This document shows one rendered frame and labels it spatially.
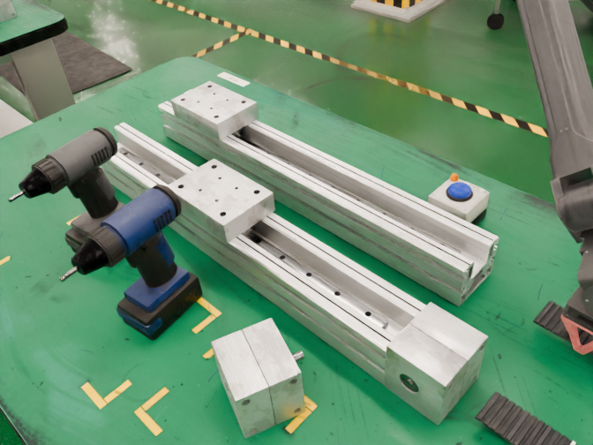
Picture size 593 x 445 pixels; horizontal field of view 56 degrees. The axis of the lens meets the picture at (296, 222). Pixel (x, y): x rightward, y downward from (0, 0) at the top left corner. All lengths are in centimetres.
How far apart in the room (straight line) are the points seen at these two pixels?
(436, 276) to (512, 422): 25
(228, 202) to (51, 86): 154
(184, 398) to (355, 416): 24
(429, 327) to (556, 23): 42
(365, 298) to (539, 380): 27
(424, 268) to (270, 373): 32
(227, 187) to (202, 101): 32
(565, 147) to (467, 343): 27
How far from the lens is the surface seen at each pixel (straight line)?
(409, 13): 399
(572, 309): 81
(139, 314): 90
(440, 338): 77
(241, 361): 75
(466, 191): 103
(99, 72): 371
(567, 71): 77
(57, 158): 98
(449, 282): 90
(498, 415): 79
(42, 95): 239
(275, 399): 75
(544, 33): 80
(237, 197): 94
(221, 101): 122
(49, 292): 107
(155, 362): 90
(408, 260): 93
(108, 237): 79
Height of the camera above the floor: 148
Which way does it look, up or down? 41 degrees down
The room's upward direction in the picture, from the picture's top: 5 degrees counter-clockwise
